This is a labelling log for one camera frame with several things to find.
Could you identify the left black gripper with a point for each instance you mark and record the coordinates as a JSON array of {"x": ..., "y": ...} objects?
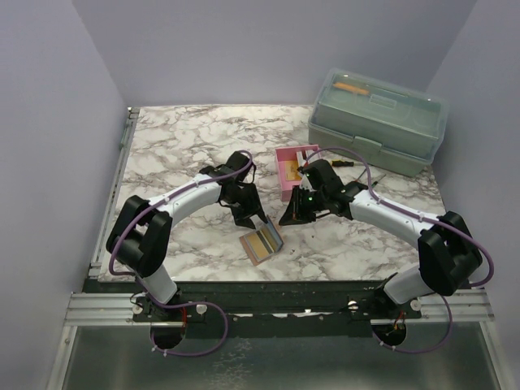
[{"x": 254, "y": 207}]

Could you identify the aluminium mounting rail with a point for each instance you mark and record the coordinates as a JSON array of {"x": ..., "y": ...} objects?
[{"x": 114, "y": 309}]

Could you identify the pink card box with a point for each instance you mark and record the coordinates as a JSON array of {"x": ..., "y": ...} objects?
[{"x": 282, "y": 154}]

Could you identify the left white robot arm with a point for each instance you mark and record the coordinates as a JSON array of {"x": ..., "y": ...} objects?
[{"x": 140, "y": 236}]

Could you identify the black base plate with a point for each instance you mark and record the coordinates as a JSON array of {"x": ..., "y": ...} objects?
[{"x": 283, "y": 309}]

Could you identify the orange tool inside toolbox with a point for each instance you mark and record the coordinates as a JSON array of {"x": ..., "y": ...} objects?
[{"x": 351, "y": 88}]

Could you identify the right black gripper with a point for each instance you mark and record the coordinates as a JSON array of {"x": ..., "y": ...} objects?
[{"x": 294, "y": 213}]

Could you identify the red blue screwdriver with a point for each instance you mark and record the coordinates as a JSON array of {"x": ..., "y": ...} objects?
[{"x": 374, "y": 181}]

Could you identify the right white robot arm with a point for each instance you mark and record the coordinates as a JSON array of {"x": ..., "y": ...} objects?
[{"x": 447, "y": 254}]

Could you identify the yellow black screwdriver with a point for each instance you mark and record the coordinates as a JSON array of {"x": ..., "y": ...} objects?
[{"x": 341, "y": 163}]

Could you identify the gold credit card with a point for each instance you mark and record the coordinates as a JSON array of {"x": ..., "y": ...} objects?
[{"x": 291, "y": 170}]

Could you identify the green plastic toolbox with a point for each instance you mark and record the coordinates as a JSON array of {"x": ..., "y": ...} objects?
[{"x": 394, "y": 128}]

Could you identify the tan leather card holder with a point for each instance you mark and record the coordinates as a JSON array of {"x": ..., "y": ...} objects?
[{"x": 263, "y": 243}]

